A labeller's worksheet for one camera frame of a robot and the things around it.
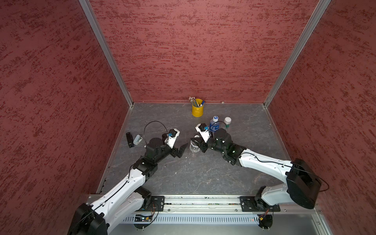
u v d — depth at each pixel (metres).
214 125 0.88
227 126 0.87
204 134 0.67
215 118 0.85
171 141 0.67
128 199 0.58
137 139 0.95
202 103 1.07
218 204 0.76
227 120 0.85
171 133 0.65
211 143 0.67
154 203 0.74
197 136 0.74
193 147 0.77
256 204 0.66
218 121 0.87
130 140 0.95
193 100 1.00
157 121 0.61
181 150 0.70
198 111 1.09
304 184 0.42
